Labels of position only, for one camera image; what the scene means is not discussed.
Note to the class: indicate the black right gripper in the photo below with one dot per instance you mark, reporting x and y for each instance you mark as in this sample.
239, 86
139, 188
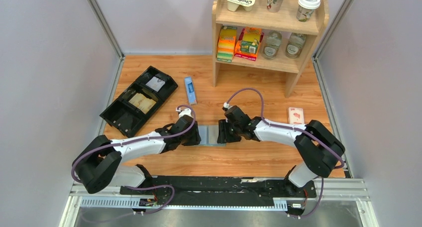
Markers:
222, 134

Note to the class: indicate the glass jar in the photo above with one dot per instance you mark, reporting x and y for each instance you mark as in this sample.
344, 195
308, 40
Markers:
295, 45
272, 45

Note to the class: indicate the blue slim box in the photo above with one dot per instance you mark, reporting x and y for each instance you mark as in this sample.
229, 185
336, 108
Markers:
190, 90

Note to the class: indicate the black compartment tray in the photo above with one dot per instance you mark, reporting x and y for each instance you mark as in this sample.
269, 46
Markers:
127, 118

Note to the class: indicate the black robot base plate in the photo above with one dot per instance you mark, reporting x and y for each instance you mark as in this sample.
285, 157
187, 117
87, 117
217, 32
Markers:
221, 191

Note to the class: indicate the aluminium frame rail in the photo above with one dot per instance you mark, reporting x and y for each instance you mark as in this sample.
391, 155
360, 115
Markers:
334, 63
110, 63

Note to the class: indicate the orange pink sponge pack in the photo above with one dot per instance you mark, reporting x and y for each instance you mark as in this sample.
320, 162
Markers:
248, 44

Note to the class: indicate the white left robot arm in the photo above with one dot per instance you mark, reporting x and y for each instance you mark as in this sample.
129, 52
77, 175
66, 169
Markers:
97, 164

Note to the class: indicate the teal card holder wallet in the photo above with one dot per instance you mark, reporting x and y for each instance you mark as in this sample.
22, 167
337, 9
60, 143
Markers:
209, 135

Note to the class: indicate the gold card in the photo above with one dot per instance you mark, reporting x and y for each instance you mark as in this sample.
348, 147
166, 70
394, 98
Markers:
142, 102

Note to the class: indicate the glass jar left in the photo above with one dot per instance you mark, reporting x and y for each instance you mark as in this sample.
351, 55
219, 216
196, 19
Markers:
272, 45

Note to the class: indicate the glass jar right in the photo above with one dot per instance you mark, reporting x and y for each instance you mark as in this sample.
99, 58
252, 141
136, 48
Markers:
295, 45

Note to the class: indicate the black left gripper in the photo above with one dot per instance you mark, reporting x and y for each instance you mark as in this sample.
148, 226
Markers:
195, 139

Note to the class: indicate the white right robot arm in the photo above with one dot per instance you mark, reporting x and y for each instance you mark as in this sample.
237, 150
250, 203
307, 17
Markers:
319, 149

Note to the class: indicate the silver card in tray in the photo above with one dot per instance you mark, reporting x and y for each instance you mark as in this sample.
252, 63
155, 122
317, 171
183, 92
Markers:
155, 83

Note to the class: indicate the aluminium frame rail left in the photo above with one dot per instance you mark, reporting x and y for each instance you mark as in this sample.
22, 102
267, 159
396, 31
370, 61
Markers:
110, 63

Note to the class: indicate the green sponge pack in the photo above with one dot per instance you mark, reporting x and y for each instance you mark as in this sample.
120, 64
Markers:
226, 43

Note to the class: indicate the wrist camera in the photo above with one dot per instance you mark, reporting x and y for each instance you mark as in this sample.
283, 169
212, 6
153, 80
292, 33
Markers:
184, 112
226, 106

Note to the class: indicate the paper coffee cup right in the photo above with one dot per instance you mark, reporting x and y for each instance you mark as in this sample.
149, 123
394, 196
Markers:
306, 9

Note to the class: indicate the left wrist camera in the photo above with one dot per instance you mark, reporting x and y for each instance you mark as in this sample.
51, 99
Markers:
184, 112

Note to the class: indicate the wooden shelf unit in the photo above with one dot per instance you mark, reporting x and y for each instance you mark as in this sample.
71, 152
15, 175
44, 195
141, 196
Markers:
284, 20

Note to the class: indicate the white Kamenoko sponge pack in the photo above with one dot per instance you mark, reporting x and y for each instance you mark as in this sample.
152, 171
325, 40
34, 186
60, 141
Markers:
296, 115

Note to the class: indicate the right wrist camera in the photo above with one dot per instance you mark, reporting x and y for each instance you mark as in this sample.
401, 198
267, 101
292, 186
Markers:
226, 106

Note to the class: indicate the aluminium frame rail right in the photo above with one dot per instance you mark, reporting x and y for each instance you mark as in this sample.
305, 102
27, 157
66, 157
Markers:
334, 63

